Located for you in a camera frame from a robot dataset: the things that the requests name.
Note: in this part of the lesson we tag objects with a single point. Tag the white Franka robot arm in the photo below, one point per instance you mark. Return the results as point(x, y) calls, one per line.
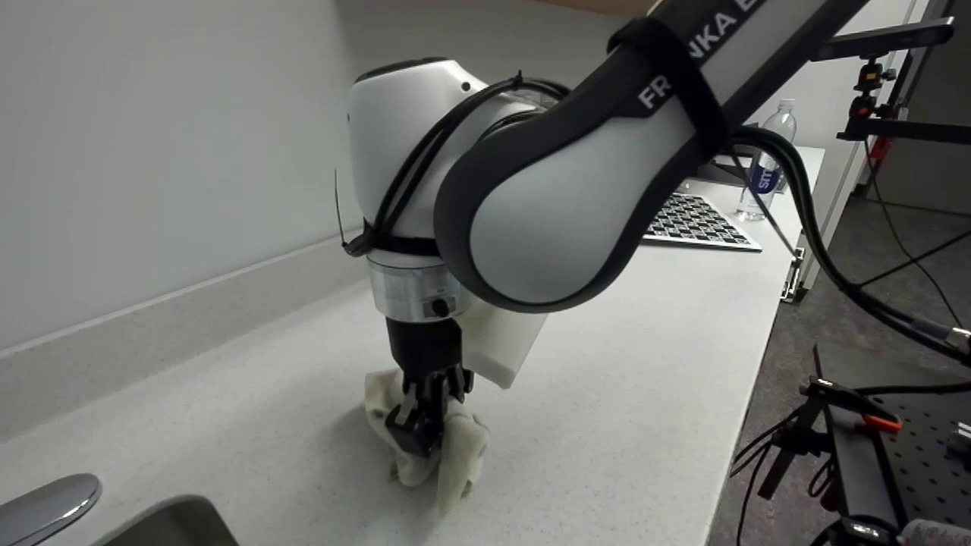
point(564, 200)

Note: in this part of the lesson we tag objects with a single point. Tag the cream wiping cloth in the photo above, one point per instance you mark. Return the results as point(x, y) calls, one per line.
point(459, 457)

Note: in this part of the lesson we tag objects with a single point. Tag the black clamp with red tip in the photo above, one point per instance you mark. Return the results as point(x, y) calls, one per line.
point(878, 423)

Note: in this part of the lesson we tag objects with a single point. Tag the clear plastic water bottle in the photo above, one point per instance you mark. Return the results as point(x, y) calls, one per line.
point(770, 172)

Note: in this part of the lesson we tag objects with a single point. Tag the chrome sink faucet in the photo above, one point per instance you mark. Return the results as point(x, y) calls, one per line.
point(46, 504)

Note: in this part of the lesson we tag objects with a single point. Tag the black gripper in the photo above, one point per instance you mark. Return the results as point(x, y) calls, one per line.
point(427, 351)

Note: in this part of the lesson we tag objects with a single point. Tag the black stereo camera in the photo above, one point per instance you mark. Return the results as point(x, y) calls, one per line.
point(890, 38)

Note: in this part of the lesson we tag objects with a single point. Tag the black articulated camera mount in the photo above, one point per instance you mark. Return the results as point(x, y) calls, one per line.
point(912, 128)

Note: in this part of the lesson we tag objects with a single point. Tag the white counter backsplash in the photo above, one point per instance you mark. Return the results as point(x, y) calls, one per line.
point(154, 345)

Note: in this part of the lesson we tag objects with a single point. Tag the black perforated breadboard table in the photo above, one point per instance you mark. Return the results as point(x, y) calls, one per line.
point(928, 457)

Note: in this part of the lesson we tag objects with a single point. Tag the steel counter sink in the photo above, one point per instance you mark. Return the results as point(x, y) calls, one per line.
point(172, 527)

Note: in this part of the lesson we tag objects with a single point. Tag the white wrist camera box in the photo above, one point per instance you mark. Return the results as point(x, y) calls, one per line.
point(506, 351)

